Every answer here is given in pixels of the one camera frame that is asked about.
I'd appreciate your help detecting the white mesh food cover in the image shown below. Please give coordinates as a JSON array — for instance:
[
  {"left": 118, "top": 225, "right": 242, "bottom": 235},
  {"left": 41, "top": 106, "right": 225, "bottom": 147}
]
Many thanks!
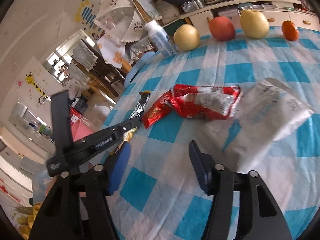
[{"left": 94, "top": 0, "right": 146, "bottom": 42}]

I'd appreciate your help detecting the white tv cabinet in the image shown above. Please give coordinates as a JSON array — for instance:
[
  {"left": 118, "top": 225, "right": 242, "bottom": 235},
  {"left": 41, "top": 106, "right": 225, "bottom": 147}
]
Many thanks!
[{"left": 179, "top": 0, "right": 319, "bottom": 36}]

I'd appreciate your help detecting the red apple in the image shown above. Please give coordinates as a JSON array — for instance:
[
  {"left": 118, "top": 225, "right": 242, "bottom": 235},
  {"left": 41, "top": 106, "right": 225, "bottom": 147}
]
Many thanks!
[{"left": 208, "top": 16, "right": 235, "bottom": 41}]

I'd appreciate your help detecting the dark wooden chair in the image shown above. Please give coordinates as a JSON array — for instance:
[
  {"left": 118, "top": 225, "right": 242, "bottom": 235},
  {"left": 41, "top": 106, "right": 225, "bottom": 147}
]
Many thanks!
[{"left": 72, "top": 39, "right": 124, "bottom": 98}]

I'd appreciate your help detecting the wooden dining table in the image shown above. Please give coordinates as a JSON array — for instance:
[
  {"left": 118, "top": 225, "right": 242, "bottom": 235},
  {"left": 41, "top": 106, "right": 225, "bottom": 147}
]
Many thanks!
[{"left": 97, "top": 35, "right": 154, "bottom": 74}]

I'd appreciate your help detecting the yellow pear left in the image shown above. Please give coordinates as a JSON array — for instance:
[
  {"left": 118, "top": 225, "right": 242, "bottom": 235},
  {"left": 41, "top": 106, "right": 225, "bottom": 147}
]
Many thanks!
[{"left": 173, "top": 24, "right": 201, "bottom": 51}]

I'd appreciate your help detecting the yellow pear right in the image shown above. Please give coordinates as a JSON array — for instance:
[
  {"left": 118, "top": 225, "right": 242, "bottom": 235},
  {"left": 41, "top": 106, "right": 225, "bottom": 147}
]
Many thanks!
[{"left": 240, "top": 9, "right": 269, "bottom": 39}]

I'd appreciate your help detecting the pink plastic bucket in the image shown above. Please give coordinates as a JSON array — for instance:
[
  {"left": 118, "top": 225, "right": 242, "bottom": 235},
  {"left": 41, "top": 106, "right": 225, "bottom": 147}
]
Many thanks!
[{"left": 71, "top": 119, "right": 94, "bottom": 141}]

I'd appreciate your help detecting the red snack wrapper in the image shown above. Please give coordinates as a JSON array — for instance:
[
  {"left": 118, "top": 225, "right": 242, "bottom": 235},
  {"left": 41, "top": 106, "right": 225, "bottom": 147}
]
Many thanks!
[{"left": 142, "top": 84, "right": 243, "bottom": 128}]

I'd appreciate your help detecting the blue white checkered tablecloth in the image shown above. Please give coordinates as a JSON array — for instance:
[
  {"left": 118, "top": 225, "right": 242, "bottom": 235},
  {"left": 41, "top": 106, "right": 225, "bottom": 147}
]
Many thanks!
[{"left": 104, "top": 27, "right": 319, "bottom": 239}]

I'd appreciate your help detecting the white blue drink bottle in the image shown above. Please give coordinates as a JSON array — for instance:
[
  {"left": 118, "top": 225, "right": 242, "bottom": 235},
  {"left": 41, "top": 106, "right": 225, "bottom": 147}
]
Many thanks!
[{"left": 144, "top": 20, "right": 177, "bottom": 58}]

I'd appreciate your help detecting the giraffe height chart sticker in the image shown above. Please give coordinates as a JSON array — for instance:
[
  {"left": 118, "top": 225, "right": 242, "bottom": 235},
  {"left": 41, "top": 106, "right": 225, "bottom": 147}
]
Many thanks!
[{"left": 25, "top": 72, "right": 49, "bottom": 105}]

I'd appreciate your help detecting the small orange tangerine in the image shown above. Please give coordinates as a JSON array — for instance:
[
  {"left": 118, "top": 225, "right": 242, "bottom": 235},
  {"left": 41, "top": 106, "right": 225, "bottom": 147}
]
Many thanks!
[{"left": 281, "top": 21, "right": 299, "bottom": 41}]

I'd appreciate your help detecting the yellow pear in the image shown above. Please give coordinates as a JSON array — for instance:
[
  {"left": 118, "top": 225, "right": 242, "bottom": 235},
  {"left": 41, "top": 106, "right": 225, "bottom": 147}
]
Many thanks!
[
  {"left": 240, "top": 9, "right": 269, "bottom": 39},
  {"left": 173, "top": 24, "right": 201, "bottom": 51}
]

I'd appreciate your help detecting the white grey plastic mailer bag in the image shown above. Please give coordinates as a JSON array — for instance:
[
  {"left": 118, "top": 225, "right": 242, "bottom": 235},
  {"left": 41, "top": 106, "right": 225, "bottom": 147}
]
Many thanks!
[{"left": 197, "top": 77, "right": 314, "bottom": 173}]

